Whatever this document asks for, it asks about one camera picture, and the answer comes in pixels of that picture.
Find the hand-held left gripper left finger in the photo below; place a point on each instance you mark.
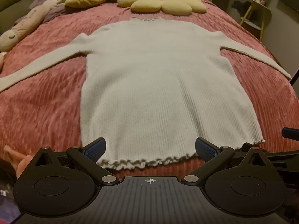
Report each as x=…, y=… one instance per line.
x=94, y=149

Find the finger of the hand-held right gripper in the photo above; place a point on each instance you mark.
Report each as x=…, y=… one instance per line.
x=290, y=133
x=282, y=158

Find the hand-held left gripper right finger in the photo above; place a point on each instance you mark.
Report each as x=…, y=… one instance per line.
x=206, y=149

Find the white ribbed knit sweater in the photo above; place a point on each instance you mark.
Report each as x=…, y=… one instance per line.
x=158, y=74

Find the dark clothes pile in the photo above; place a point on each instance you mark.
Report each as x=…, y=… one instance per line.
x=240, y=8

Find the pink ribbed bedspread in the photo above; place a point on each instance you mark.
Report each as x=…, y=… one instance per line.
x=42, y=102

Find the yellow-legged side table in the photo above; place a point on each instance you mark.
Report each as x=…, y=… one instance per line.
x=259, y=7

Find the long cream plush toy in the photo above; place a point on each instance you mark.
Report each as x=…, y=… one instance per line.
x=25, y=23

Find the small yellow oval pillow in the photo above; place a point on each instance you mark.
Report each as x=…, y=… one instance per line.
x=85, y=0

